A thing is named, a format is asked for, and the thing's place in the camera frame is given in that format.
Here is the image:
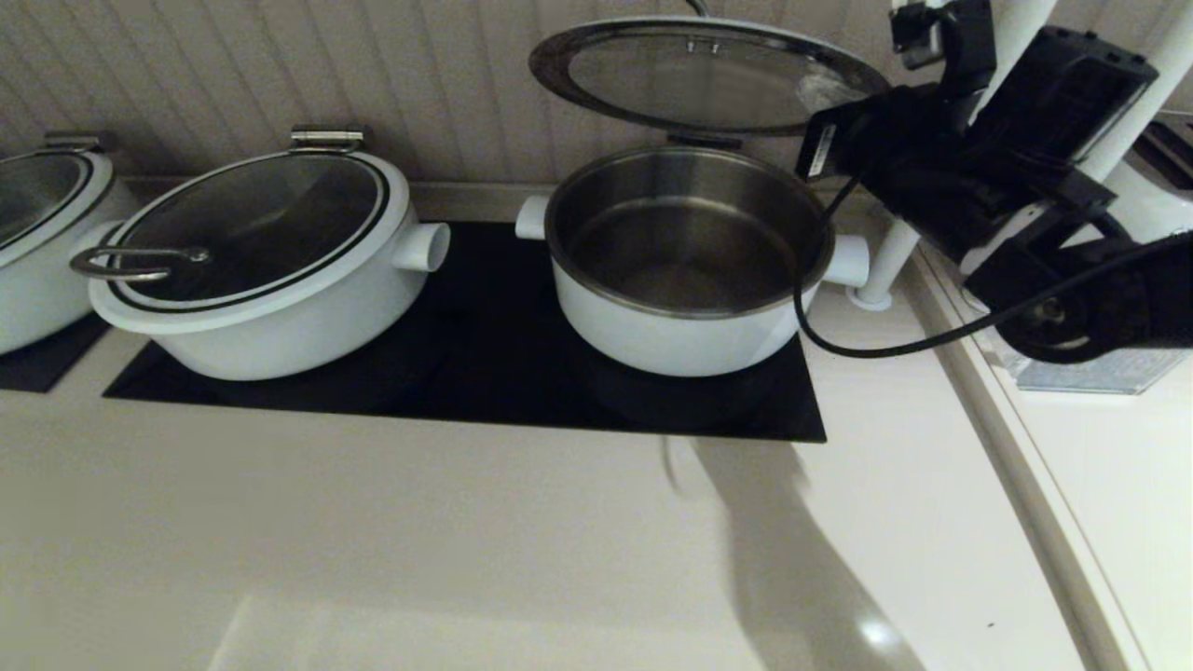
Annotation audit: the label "glass lid white rim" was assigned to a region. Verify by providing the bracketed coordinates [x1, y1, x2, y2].
[0, 149, 117, 271]
[528, 0, 891, 138]
[68, 151, 411, 335]

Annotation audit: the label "white cooking pot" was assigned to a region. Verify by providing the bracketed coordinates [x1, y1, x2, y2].
[90, 186, 451, 382]
[515, 144, 871, 378]
[0, 177, 141, 357]

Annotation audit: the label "white metal pole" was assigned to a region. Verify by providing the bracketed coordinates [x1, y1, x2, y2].
[1081, 5, 1193, 183]
[845, 0, 1059, 312]

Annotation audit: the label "white toaster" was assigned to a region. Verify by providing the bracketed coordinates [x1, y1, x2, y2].
[1104, 112, 1193, 243]

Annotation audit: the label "clear acrylic sign holder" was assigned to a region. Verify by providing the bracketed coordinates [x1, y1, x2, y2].
[1002, 345, 1193, 396]

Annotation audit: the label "large black glass cooktop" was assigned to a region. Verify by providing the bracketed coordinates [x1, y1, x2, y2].
[103, 221, 827, 444]

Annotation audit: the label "small black glass cooktop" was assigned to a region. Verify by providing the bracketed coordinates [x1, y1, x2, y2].
[0, 315, 113, 394]

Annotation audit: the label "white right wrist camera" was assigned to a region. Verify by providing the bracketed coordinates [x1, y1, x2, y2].
[890, 0, 996, 94]

